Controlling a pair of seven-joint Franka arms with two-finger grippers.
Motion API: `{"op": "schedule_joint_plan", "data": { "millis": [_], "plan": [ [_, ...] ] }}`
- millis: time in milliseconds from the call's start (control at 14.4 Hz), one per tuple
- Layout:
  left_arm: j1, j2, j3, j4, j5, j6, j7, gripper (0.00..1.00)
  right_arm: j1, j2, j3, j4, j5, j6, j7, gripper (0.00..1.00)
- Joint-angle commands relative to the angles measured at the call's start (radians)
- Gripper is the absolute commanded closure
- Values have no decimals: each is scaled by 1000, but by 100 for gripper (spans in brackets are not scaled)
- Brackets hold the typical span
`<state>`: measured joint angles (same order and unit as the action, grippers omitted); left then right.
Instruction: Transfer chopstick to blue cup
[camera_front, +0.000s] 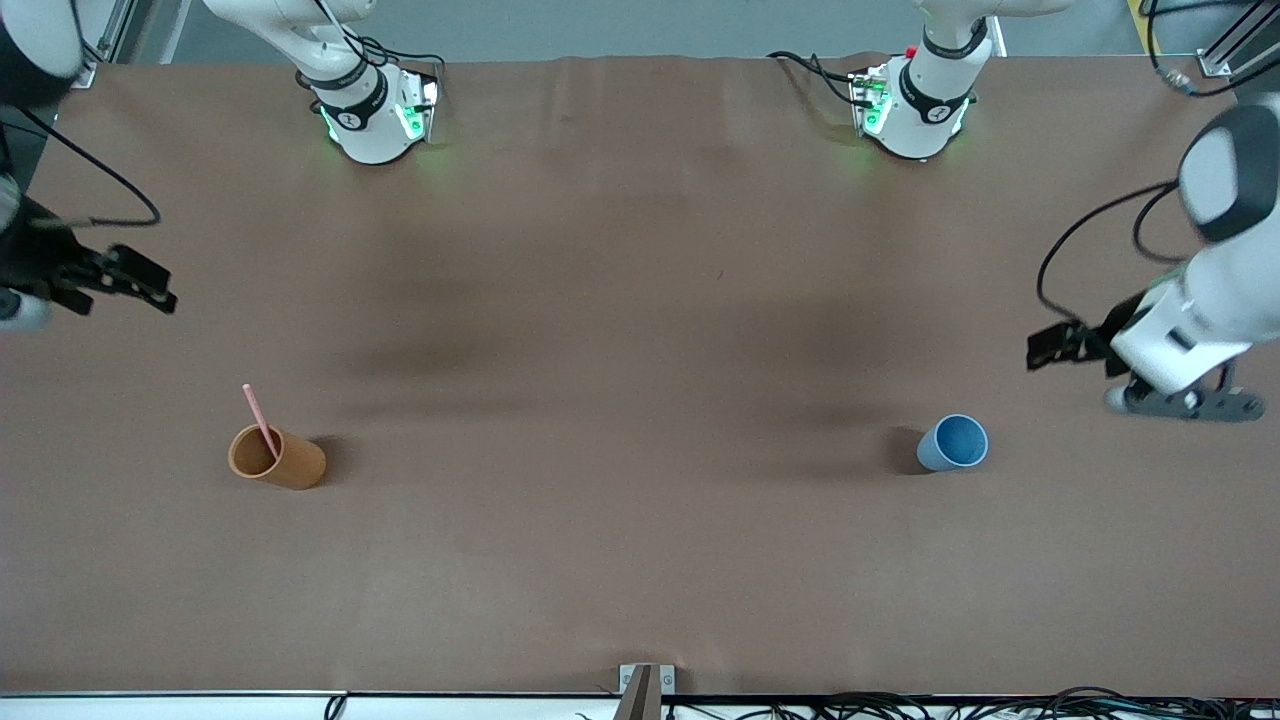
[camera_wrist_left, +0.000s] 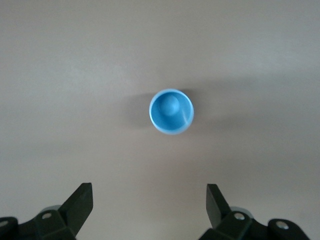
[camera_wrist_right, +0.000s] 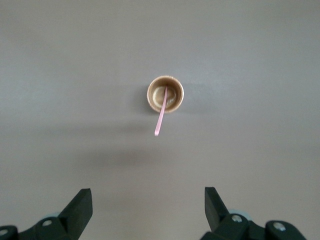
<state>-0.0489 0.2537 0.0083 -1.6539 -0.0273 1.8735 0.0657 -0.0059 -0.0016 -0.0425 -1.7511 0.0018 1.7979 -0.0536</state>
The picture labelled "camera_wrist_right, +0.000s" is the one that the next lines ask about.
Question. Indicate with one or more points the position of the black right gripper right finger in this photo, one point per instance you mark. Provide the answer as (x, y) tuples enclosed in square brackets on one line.
[(217, 215)]

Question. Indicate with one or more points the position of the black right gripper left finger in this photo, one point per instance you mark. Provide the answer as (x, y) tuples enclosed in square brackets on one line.
[(75, 215)]

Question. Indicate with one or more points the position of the pink chopstick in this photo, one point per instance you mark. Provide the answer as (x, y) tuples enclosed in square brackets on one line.
[(161, 117)]

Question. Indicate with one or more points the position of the brown paper cup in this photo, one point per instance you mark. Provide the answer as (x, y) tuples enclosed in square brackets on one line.
[(152, 100)]

